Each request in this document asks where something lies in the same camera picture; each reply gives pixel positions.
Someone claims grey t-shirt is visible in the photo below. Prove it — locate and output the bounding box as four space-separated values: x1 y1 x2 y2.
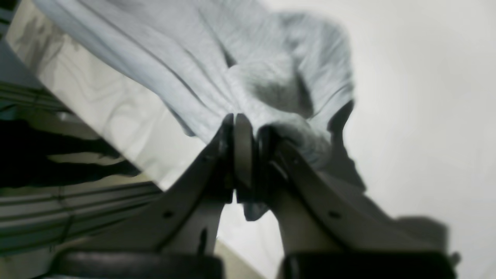
33 0 355 221

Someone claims aluminium table frame beam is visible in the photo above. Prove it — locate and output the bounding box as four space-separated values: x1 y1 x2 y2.
1 82 160 256

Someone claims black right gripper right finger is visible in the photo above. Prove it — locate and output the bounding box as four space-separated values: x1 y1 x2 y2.
234 114 457 279

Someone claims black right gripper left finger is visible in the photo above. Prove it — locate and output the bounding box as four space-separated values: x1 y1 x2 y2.
54 114 234 279

